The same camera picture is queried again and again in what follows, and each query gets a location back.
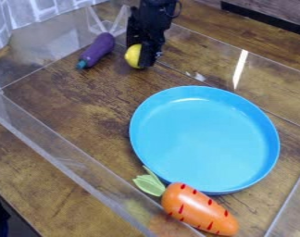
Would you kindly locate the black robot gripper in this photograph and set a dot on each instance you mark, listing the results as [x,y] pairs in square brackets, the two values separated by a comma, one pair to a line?
[149,20]

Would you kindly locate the yellow toy lemon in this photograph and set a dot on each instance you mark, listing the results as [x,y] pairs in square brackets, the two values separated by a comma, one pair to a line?
[133,55]

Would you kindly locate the purple toy eggplant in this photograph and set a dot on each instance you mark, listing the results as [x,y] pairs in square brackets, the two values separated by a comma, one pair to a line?
[98,49]

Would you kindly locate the blue round tray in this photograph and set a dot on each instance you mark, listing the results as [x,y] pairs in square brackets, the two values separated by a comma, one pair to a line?
[206,137]

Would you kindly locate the white patterned curtain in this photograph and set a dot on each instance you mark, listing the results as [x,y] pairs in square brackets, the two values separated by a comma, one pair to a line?
[18,13]

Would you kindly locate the orange toy carrot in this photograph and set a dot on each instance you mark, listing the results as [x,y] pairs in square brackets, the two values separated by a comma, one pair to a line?
[187,205]

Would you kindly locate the clear acrylic enclosure wall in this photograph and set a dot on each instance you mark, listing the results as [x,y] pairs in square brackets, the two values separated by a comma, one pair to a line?
[67,162]

